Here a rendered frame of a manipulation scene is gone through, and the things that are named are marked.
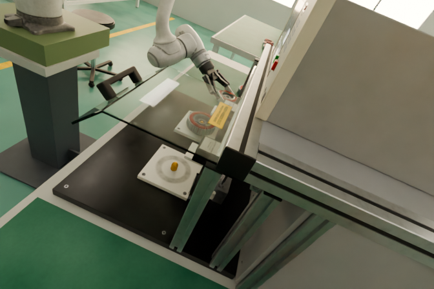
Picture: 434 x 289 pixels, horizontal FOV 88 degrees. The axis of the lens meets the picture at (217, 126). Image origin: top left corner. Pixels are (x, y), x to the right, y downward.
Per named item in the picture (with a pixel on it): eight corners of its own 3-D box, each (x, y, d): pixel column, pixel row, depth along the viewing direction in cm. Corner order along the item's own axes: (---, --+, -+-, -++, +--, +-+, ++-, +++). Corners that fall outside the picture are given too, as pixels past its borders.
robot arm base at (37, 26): (-9, 18, 89) (-13, 2, 86) (48, 15, 107) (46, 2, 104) (24, 37, 86) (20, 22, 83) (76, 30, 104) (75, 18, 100)
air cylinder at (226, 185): (205, 197, 65) (210, 186, 62) (212, 179, 71) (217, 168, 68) (221, 204, 65) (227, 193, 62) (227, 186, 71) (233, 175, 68)
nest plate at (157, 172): (136, 178, 63) (137, 175, 62) (161, 146, 75) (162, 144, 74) (186, 200, 62) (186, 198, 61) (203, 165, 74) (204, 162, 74)
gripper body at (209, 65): (205, 61, 108) (216, 77, 109) (213, 58, 115) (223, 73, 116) (195, 69, 113) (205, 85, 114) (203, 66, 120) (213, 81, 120)
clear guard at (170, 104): (70, 124, 39) (68, 95, 36) (143, 77, 59) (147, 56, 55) (243, 204, 38) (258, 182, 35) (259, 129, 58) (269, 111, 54)
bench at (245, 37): (190, 105, 242) (211, 36, 200) (228, 59, 394) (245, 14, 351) (284, 148, 239) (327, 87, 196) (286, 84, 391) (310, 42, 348)
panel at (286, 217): (234, 280, 50) (308, 206, 33) (262, 128, 105) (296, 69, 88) (238, 283, 50) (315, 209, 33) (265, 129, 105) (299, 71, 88)
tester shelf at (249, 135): (214, 168, 33) (225, 146, 30) (261, 53, 89) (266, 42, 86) (502, 301, 32) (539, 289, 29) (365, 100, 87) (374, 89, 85)
